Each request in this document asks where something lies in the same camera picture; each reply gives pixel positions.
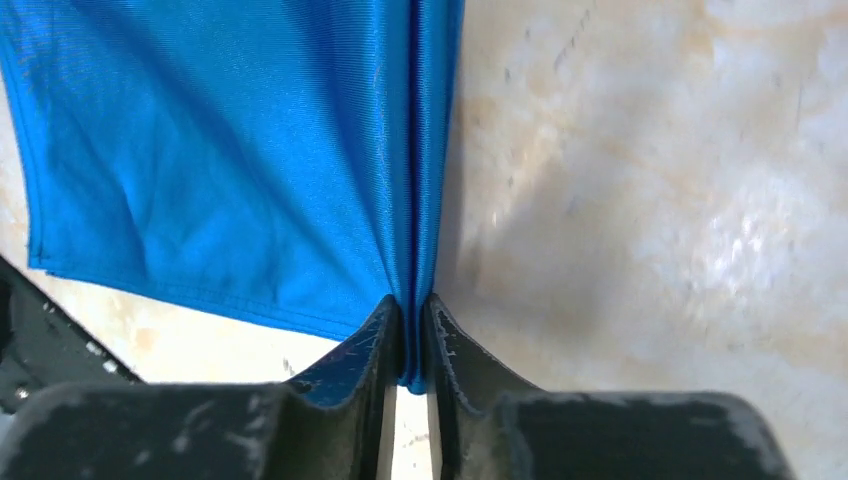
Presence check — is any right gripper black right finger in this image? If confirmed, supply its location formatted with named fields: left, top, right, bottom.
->
left=422, top=296, right=794, bottom=479

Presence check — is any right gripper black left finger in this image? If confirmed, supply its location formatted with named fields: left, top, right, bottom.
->
left=1, top=296, right=401, bottom=479

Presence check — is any blue cloth napkin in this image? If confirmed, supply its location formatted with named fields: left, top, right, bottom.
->
left=1, top=1, right=464, bottom=394

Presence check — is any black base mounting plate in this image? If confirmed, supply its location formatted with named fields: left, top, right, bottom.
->
left=1, top=258, right=142, bottom=414

